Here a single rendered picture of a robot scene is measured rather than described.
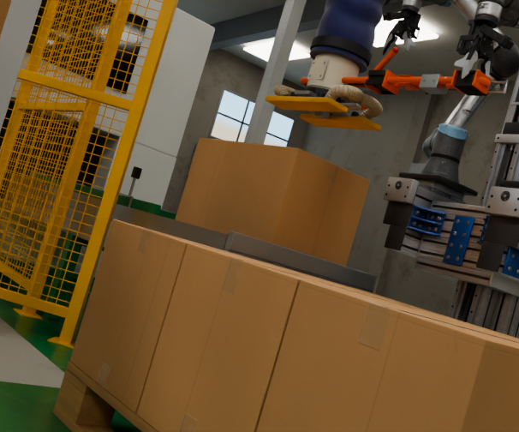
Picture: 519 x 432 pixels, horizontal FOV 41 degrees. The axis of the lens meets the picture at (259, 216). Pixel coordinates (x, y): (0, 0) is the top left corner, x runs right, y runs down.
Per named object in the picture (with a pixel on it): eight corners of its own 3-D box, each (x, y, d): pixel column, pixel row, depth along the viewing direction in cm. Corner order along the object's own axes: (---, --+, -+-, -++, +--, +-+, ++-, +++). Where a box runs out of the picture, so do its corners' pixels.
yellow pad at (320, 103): (264, 100, 258) (268, 87, 259) (283, 110, 265) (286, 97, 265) (328, 102, 232) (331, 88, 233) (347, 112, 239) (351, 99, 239)
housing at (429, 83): (417, 87, 220) (421, 73, 220) (429, 94, 224) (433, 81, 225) (435, 87, 215) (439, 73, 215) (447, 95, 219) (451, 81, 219)
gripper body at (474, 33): (468, 63, 217) (479, 27, 218) (492, 62, 211) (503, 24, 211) (454, 52, 213) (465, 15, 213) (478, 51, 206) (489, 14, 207)
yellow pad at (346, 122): (299, 117, 271) (302, 105, 271) (316, 126, 277) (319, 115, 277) (363, 122, 244) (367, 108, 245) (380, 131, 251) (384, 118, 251)
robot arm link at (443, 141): (435, 151, 268) (444, 117, 269) (425, 155, 281) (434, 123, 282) (464, 160, 268) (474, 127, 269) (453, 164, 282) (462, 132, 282)
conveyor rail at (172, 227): (-1, 204, 406) (9, 173, 407) (8, 207, 409) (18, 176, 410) (210, 291, 222) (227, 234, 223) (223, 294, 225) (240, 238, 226)
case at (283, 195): (170, 231, 280) (199, 137, 282) (243, 252, 306) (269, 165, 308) (265, 260, 234) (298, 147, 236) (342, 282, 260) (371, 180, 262)
